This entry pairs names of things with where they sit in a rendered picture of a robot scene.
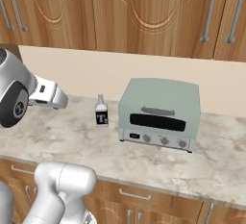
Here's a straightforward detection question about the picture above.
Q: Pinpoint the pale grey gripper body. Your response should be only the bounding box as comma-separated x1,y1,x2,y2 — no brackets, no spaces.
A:
50,83,69,111

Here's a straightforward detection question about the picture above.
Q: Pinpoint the small bottle with black label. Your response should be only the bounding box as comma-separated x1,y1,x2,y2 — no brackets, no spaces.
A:
94,93,110,129

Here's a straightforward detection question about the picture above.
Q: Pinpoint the wooden upper cupboard door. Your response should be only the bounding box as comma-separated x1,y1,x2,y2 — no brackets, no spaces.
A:
90,0,233,61
212,0,246,63
6,0,97,51
0,0,22,46

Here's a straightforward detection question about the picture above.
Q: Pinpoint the wooden cupboard door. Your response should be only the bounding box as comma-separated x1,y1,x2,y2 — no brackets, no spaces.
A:
84,195,135,224
6,0,97,51
195,200,246,224
0,0,22,46
90,0,233,61
134,207,202,224
9,178,37,224
212,0,246,63

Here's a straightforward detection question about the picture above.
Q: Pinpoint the wooden drawer front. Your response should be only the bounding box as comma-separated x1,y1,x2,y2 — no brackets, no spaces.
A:
0,158,38,186
94,179,205,217

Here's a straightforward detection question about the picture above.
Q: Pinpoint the pale green toaster oven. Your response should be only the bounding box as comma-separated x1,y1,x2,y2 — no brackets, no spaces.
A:
117,77,202,154

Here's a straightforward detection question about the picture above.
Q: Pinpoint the wooden lower cupboard door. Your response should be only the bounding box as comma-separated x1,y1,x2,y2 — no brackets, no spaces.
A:
134,207,202,224
84,195,135,224
195,200,246,224
9,178,37,224

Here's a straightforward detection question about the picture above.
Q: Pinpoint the grey drawer handle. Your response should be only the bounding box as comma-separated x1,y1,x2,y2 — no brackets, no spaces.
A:
10,164,37,175
118,187,153,202

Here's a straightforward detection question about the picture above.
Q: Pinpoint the grey bar cupboard handle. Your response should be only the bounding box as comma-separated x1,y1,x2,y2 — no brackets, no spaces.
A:
199,0,221,43
224,0,246,45
5,0,29,33
0,0,15,33

